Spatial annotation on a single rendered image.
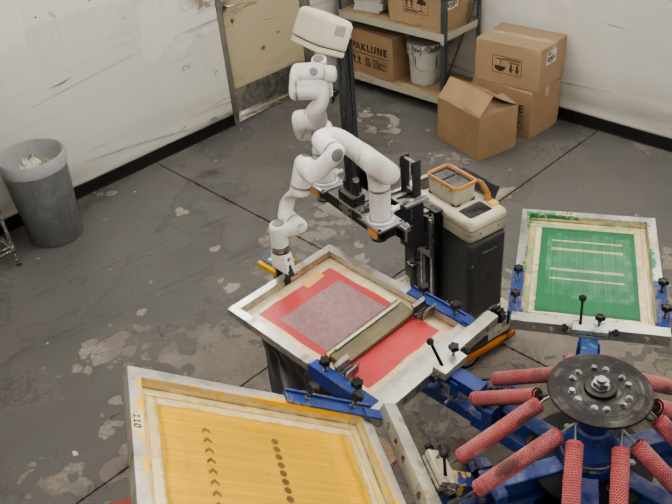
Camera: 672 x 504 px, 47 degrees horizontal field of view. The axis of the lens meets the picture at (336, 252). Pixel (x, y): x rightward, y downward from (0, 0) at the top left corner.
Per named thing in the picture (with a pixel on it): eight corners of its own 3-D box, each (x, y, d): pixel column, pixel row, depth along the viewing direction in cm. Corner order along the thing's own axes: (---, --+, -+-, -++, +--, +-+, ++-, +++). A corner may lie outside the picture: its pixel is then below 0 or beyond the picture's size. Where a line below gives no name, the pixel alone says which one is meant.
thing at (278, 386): (272, 398, 339) (259, 325, 314) (278, 394, 341) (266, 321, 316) (347, 453, 311) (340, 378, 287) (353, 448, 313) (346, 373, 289)
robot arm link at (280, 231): (296, 208, 318) (309, 218, 312) (298, 229, 325) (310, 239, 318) (264, 221, 312) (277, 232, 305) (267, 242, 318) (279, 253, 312)
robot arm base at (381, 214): (388, 205, 346) (387, 175, 337) (406, 217, 338) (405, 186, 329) (360, 218, 340) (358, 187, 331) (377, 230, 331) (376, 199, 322)
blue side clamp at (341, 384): (308, 377, 287) (307, 363, 283) (318, 369, 290) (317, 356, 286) (367, 418, 270) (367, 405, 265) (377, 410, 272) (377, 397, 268)
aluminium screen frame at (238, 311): (228, 315, 315) (227, 308, 313) (329, 250, 347) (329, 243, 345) (370, 415, 269) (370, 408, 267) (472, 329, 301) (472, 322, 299)
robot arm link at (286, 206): (315, 188, 308) (307, 234, 318) (297, 175, 317) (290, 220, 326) (297, 190, 303) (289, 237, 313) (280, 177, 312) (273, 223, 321)
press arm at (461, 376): (436, 378, 276) (437, 368, 273) (447, 369, 280) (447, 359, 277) (476, 402, 266) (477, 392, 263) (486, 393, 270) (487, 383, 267)
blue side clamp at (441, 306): (406, 303, 318) (406, 290, 313) (413, 297, 320) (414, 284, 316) (465, 336, 300) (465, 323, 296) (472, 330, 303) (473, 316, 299)
